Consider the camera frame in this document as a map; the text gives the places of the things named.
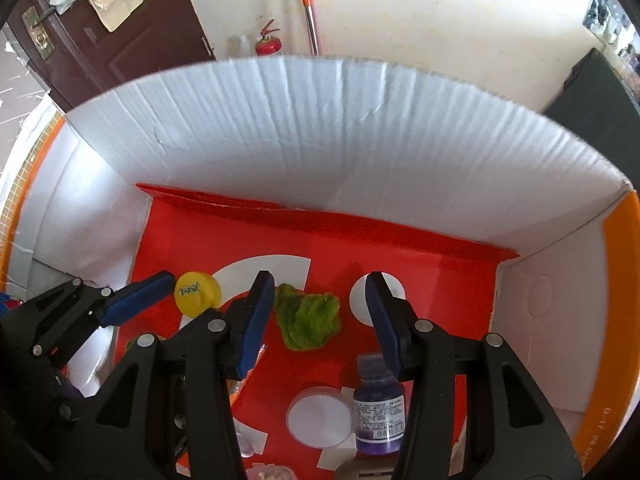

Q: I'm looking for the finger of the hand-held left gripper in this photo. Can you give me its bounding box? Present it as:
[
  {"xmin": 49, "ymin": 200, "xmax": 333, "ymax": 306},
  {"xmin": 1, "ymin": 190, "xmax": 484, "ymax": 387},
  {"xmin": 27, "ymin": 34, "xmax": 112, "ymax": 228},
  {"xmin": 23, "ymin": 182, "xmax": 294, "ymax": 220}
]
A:
[
  {"xmin": 25, "ymin": 310, "xmax": 108, "ymax": 368},
  {"xmin": 20, "ymin": 270, "xmax": 176, "ymax": 331}
]

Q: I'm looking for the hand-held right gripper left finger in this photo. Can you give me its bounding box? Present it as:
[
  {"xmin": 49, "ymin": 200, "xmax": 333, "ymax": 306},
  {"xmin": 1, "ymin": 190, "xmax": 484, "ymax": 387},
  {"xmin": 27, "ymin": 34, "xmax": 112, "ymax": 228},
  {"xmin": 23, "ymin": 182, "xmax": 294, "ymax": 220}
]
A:
[{"xmin": 60, "ymin": 270, "xmax": 277, "ymax": 480}]

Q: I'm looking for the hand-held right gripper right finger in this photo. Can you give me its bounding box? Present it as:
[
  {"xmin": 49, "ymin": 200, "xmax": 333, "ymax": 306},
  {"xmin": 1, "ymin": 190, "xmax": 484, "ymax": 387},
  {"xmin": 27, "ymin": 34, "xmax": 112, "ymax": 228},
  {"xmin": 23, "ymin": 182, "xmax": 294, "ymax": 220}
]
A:
[{"xmin": 364, "ymin": 271, "xmax": 585, "ymax": 480}]

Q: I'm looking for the yellow round lid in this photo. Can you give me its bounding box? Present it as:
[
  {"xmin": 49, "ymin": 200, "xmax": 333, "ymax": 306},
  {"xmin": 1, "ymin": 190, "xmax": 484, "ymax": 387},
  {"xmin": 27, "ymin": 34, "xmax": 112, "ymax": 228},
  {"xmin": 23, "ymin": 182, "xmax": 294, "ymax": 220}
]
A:
[{"xmin": 174, "ymin": 271, "xmax": 222, "ymax": 317}]

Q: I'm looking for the purple bottle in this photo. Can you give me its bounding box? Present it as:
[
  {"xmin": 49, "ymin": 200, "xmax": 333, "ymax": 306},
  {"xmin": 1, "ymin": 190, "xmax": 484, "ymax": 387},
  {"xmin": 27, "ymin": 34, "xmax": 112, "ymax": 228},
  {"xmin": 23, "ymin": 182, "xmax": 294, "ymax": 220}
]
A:
[{"xmin": 352, "ymin": 353, "xmax": 406, "ymax": 457}]

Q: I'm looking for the clear plastic box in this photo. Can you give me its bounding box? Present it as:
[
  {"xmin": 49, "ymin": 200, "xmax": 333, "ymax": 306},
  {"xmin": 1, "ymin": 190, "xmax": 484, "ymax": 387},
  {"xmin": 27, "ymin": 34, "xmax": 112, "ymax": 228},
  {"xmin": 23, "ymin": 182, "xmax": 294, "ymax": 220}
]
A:
[{"xmin": 245, "ymin": 464, "xmax": 296, "ymax": 480}]

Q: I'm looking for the orange cardboard box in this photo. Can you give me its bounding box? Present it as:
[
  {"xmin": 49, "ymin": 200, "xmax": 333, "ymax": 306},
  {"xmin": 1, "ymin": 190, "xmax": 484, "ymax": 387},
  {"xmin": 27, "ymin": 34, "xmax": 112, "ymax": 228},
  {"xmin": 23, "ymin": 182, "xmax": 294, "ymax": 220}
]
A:
[{"xmin": 0, "ymin": 55, "xmax": 640, "ymax": 480}]

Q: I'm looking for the dark brown door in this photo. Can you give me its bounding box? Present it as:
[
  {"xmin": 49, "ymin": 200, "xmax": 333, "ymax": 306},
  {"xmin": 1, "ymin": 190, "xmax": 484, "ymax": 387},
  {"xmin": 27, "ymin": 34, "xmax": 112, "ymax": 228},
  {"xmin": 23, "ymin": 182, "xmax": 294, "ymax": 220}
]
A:
[{"xmin": 0, "ymin": 0, "xmax": 217, "ymax": 111}]

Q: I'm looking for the red fire extinguisher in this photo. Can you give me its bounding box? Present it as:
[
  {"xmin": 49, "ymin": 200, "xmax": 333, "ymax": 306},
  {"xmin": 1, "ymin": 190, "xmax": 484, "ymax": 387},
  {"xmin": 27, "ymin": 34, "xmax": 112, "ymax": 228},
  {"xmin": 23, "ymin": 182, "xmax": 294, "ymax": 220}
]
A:
[{"xmin": 255, "ymin": 19, "xmax": 282, "ymax": 57}]

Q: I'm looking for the side table with dark cloth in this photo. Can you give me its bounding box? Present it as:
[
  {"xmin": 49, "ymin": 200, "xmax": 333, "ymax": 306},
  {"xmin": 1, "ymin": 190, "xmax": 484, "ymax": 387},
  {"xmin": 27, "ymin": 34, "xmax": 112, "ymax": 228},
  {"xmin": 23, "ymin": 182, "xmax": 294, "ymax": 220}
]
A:
[{"xmin": 542, "ymin": 47, "xmax": 640, "ymax": 181}]

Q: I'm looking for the brass door handle plate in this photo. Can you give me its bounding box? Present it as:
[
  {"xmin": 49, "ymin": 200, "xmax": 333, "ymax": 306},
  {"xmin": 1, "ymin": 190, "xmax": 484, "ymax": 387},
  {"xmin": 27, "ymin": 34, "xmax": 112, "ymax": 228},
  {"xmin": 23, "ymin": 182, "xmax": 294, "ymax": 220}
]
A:
[{"xmin": 21, "ymin": 6, "xmax": 55, "ymax": 61}]

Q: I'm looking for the wall mirror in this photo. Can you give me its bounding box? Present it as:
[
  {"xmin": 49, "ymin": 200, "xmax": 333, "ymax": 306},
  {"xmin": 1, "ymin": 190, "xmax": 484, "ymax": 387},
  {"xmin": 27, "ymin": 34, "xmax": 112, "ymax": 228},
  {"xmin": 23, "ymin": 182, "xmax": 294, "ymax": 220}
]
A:
[{"xmin": 582, "ymin": 0, "xmax": 626, "ymax": 45}]

